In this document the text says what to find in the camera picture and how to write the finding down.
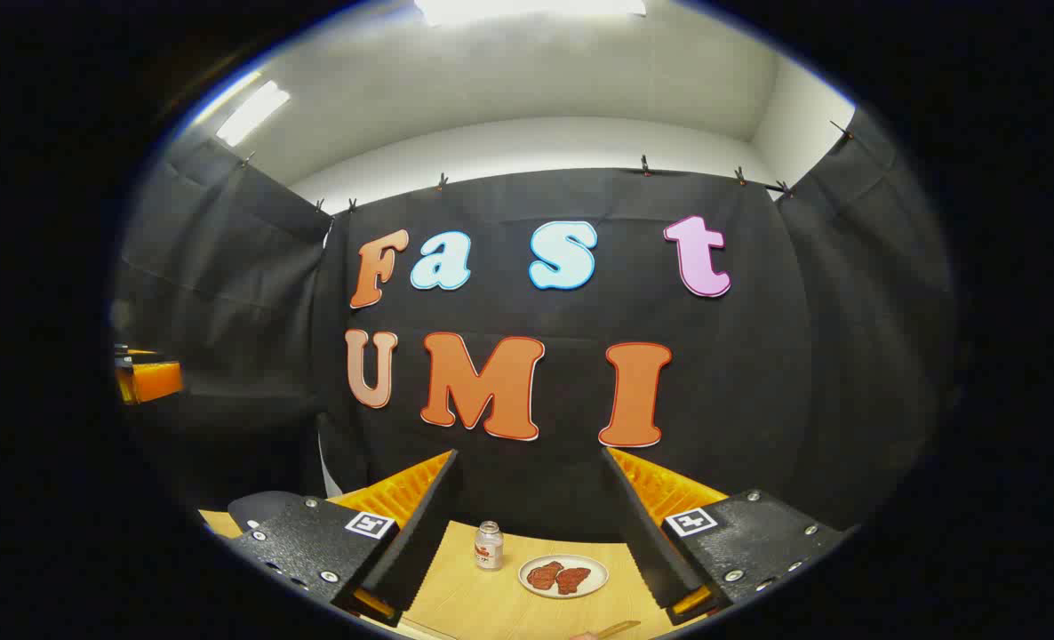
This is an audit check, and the long ceiling light strip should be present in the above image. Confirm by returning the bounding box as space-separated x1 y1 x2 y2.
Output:
215 80 291 148

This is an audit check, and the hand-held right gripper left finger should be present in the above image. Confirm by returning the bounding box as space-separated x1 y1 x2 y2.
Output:
225 449 459 627

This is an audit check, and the white round plate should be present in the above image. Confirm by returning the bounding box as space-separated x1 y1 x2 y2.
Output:
518 555 610 600

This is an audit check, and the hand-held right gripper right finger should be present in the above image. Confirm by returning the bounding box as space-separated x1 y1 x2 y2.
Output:
600 447 856 628

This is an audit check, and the clear drink bottle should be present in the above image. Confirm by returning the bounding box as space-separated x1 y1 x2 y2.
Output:
475 521 505 572

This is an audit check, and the rectangular ceiling light panel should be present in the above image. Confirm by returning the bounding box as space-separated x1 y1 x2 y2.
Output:
415 0 649 27

